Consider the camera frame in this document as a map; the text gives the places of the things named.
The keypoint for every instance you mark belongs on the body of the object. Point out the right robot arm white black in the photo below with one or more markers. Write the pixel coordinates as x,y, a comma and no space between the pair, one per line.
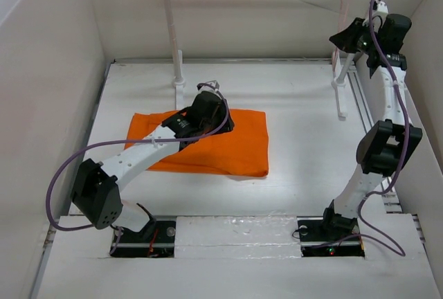
391,141

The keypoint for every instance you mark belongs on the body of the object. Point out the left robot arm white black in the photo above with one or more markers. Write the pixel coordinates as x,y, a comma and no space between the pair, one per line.
97,186

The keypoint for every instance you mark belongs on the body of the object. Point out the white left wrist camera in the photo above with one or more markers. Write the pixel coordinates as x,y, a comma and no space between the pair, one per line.
209,86

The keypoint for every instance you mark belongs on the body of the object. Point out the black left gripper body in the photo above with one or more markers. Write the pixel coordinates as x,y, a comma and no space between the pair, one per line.
210,125

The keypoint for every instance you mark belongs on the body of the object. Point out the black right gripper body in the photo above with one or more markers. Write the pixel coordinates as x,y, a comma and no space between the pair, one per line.
359,39

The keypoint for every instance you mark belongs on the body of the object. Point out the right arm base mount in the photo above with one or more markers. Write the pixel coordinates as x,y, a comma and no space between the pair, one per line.
316,241

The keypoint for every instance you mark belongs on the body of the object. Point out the orange trousers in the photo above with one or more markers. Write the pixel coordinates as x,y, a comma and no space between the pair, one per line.
242,152

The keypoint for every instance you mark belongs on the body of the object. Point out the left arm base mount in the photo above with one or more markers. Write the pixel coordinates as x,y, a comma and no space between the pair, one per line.
159,244

